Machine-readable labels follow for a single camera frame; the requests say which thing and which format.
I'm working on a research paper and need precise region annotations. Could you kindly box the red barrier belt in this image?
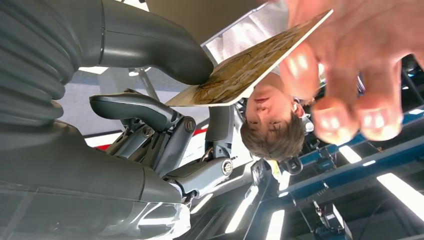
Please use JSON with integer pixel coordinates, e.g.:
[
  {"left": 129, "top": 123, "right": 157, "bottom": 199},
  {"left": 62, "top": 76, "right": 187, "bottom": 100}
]
[{"left": 94, "top": 127, "right": 208, "bottom": 152}]

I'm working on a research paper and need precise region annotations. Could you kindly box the ceiling light panel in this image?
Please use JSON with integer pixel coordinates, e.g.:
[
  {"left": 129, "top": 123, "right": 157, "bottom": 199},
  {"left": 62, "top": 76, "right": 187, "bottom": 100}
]
[
  {"left": 338, "top": 145, "right": 363, "bottom": 165},
  {"left": 376, "top": 172, "right": 424, "bottom": 223}
]

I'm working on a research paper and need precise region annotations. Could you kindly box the blue steel beam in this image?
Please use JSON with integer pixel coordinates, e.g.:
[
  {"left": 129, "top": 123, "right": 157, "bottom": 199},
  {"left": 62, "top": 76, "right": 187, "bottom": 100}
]
[{"left": 281, "top": 140, "right": 424, "bottom": 200}]

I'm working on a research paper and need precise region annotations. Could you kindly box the person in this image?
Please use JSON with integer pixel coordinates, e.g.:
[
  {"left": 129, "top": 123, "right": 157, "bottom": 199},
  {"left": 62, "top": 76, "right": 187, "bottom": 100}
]
[{"left": 202, "top": 0, "right": 424, "bottom": 163}]

